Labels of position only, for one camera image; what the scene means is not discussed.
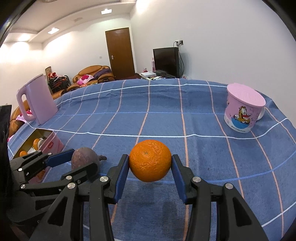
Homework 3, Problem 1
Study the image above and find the wall power socket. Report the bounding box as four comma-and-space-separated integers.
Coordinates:
176, 40, 183, 46

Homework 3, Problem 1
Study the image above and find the white tv stand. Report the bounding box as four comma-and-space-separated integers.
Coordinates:
139, 71, 176, 80

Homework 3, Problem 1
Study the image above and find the lilac electric kettle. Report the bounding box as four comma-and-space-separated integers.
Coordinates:
16, 74, 58, 125

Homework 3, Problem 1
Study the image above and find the pink cartoon cup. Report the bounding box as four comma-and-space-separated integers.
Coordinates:
224, 83, 266, 133

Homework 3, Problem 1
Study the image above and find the brown leather long sofa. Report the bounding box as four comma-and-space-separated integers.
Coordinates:
9, 107, 26, 138

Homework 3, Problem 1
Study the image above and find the small orange in tin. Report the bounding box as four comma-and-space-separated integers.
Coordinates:
19, 151, 28, 157
33, 138, 44, 151

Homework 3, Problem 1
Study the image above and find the black power cable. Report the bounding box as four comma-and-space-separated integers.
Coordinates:
174, 41, 186, 78

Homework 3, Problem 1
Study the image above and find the pink tin box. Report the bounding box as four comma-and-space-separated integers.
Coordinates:
10, 128, 64, 188

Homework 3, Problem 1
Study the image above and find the blue plaid tablecloth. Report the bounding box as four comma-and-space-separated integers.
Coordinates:
8, 79, 295, 240

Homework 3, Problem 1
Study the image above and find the black television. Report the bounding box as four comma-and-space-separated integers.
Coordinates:
153, 47, 181, 78

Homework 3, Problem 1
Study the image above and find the large orange fruit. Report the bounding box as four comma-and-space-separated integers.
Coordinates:
129, 140, 171, 182

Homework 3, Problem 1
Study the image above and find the brown wooden door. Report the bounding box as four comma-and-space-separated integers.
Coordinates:
105, 28, 135, 80

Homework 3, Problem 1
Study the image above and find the pink flower cushion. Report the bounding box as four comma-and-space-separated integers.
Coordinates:
77, 74, 93, 85

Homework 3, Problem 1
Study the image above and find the purple passion fruit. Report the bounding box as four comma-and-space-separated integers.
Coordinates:
71, 147, 107, 174

